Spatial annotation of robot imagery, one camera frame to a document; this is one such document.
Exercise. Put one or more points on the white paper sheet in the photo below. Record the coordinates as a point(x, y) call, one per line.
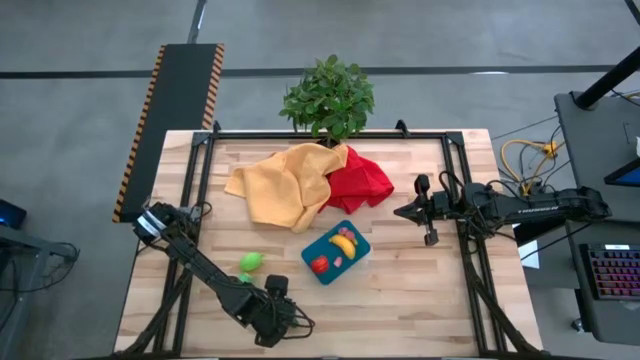
point(530, 255)

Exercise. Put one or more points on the yellow toy banana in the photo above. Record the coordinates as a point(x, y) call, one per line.
point(345, 246)

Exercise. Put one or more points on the red cloth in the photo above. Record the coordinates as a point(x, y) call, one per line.
point(360, 182)

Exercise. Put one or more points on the backlit black keyboard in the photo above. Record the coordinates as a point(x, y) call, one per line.
point(615, 272)

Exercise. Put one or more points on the black device blue screen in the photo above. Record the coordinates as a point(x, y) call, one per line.
point(10, 215)

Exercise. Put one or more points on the black metal table frame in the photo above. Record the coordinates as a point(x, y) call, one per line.
point(325, 135)

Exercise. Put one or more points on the teal plastic tupperware container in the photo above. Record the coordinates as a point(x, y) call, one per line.
point(320, 248)

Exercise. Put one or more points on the black hazard-striped floor mat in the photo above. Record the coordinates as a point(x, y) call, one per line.
point(175, 110)

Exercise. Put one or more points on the yellow cloth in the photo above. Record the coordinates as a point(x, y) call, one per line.
point(285, 185)

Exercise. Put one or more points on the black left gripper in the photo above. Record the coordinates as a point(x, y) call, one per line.
point(272, 317)

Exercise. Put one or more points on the large pink toy produce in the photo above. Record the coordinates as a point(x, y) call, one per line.
point(345, 232)

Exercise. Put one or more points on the grey desk with monitor pole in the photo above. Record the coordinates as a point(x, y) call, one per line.
point(600, 135)

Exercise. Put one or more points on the white crumpled bag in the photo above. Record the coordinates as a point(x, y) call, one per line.
point(638, 146)

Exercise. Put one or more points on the green potted plant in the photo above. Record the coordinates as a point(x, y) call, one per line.
point(327, 100)

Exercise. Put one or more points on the black monitor blue screen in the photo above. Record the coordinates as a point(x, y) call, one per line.
point(631, 177)

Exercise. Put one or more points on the red toy tomato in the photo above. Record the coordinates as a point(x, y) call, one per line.
point(320, 264)

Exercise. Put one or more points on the round green toy fruit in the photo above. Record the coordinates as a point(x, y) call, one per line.
point(250, 262)

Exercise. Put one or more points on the grey side stand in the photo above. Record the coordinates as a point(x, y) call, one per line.
point(30, 245)

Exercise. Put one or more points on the small pink toy produce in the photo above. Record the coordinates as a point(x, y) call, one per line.
point(338, 262)

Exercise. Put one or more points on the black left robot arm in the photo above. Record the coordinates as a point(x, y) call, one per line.
point(200, 260)

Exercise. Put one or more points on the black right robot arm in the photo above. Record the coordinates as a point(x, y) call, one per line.
point(550, 207)

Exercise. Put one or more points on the grey desk with keyboard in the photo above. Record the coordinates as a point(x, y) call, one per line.
point(610, 320)

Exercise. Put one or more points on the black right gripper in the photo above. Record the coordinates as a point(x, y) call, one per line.
point(442, 205)

